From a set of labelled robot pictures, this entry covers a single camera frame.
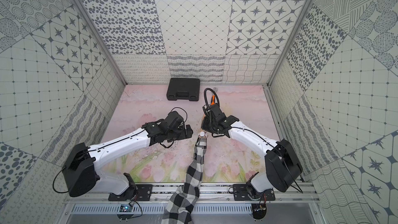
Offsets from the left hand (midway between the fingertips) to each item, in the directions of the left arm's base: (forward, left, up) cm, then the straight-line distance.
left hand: (191, 135), depth 79 cm
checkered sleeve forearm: (-30, +3, -8) cm, 32 cm away
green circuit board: (-30, +30, -15) cm, 45 cm away
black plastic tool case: (+41, +11, -7) cm, 43 cm away
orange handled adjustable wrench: (+35, -12, -11) cm, 39 cm away
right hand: (+6, -6, -2) cm, 9 cm away
